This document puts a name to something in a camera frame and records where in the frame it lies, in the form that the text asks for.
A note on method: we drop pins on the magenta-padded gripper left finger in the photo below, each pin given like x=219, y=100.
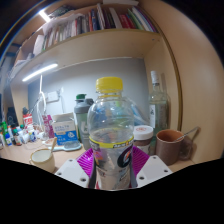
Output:
x=83, y=163

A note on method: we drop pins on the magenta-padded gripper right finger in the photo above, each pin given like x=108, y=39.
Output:
x=141, y=160

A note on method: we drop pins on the clear drink bottle yellow cap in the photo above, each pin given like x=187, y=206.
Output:
x=111, y=123

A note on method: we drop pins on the light blue plate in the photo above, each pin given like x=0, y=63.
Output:
x=71, y=147

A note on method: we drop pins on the brown jar white lid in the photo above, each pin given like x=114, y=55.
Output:
x=142, y=133

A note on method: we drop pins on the brown mug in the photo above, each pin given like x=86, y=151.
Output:
x=168, y=146

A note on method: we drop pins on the wooden spoon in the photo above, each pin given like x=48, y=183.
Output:
x=53, y=144

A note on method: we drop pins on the white blue box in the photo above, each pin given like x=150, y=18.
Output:
x=65, y=131

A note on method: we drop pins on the cream ceramic mug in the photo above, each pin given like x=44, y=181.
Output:
x=41, y=160

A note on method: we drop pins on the light blue plastic bag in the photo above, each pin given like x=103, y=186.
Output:
x=140, y=116

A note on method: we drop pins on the magenta carton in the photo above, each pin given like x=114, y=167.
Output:
x=48, y=126

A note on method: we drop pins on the clear glass bottle white cap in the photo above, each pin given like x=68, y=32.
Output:
x=158, y=110

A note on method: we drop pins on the red white can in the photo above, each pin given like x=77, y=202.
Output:
x=27, y=120

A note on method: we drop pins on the small white bottle blue cap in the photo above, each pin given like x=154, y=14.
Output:
x=8, y=140

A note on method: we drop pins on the small green bottle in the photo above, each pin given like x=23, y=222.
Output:
x=4, y=128

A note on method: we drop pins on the white ceiling light tube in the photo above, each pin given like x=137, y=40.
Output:
x=44, y=15

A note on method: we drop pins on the white wall socket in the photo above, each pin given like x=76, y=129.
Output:
x=52, y=96

